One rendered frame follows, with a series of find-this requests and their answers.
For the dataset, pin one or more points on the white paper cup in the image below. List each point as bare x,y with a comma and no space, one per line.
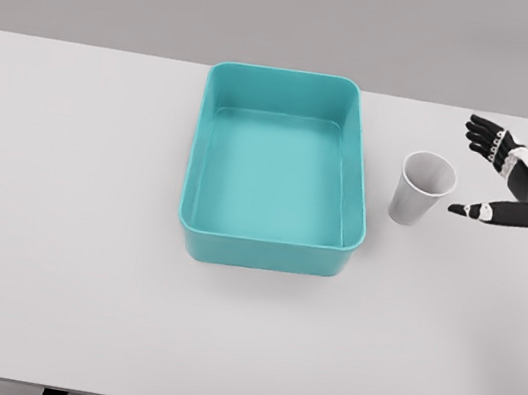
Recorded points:
419,190

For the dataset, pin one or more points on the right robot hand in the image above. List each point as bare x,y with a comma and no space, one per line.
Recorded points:
525,180

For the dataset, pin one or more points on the teal plastic basket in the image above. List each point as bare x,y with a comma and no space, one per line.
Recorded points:
276,169

